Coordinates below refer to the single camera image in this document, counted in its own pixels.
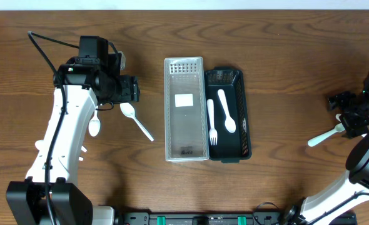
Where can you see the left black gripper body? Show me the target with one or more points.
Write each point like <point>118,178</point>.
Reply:
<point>134,89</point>

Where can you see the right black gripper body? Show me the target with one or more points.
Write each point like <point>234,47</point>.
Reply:
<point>351,122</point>

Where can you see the pale green plastic fork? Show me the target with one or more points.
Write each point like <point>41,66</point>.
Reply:
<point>316,140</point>

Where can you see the white plastic fork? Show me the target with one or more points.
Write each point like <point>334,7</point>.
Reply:
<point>212,132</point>

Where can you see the cream plastic spoon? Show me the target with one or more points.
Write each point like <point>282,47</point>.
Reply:
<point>229,121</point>

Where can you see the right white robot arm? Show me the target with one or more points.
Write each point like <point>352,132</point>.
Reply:
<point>333,204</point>

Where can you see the small white spoon under arm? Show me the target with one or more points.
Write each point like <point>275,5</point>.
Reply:
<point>94,125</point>

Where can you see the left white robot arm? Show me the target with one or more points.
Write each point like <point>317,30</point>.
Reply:
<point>50,194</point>

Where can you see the white plastic spoon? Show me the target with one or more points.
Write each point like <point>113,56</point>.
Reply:
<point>129,111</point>

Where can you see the white fork far right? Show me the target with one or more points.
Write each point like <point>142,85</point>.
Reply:
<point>338,118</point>

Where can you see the white label sticker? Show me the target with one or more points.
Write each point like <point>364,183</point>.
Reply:
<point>183,100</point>

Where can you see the clear plastic basket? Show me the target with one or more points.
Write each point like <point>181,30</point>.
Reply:
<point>186,129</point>

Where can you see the dark green plastic basket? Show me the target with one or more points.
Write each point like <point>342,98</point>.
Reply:
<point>236,146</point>

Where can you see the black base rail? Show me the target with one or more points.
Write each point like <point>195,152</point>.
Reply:
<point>138,218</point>

